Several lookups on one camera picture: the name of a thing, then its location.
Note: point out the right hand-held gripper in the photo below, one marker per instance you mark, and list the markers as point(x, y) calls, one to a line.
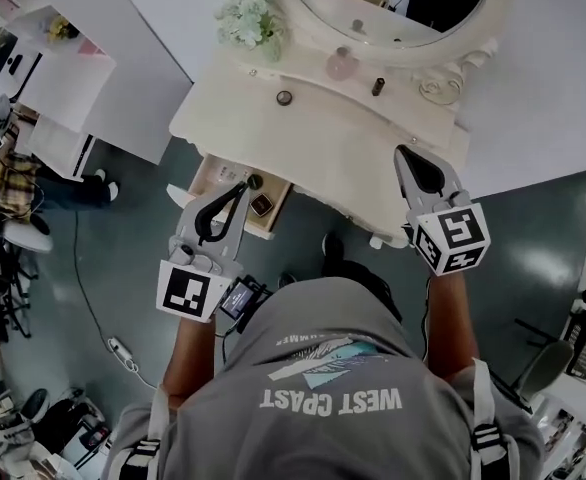
point(455, 238)

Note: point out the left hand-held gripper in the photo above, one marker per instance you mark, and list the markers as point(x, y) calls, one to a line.
point(185, 293)

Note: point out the small square dark box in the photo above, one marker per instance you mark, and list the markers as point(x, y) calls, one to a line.
point(262, 205)

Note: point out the large white wooden drawer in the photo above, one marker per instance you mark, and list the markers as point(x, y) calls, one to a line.
point(273, 213)

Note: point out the small dark lipstick tube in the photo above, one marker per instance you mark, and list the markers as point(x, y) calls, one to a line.
point(378, 86)

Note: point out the pink round perfume bottle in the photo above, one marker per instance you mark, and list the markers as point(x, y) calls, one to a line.
point(342, 65)

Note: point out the small round dark tin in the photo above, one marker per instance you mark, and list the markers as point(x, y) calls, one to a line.
point(284, 98)

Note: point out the person's right forearm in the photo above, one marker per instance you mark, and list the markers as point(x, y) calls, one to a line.
point(450, 328)

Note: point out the person's left forearm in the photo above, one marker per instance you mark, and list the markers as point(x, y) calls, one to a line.
point(190, 363)

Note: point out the cream dressing table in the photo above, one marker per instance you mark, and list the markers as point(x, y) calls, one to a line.
point(333, 138)

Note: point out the white box-shaped appliance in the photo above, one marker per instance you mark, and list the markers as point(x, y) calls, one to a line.
point(58, 148)

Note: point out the white paper card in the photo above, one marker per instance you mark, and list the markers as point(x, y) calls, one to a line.
point(223, 170)

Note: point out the small black screen device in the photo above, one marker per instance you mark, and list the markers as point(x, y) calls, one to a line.
point(240, 300)

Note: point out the person's left black shoe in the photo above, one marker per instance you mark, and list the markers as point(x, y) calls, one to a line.
point(286, 279)

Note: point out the person's black shoe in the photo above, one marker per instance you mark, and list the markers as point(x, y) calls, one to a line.
point(333, 250)
point(286, 279)

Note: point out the person's right black shoe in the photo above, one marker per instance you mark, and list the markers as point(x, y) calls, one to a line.
point(333, 250)

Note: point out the white power strip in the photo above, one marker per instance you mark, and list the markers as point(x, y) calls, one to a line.
point(122, 354)

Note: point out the white shelf unit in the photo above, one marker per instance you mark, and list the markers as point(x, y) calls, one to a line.
point(63, 93)

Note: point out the pale green flower bouquet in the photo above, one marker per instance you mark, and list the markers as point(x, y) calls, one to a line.
point(245, 20)

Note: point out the grey plastic chair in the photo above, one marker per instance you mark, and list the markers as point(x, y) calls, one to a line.
point(548, 363)

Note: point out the black office chair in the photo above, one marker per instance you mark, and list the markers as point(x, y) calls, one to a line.
point(3, 288)

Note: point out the pink book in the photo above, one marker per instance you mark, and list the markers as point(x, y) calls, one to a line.
point(92, 47)

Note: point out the person's grey printed t-shirt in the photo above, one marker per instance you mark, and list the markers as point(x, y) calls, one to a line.
point(323, 433)

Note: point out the yellow flower pot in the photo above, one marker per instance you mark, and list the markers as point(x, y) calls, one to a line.
point(63, 29)

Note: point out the black and white appliance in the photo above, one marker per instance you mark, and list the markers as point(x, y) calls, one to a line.
point(3, 68)

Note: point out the oval mirror white frame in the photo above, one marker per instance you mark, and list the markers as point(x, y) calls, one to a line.
point(478, 38)

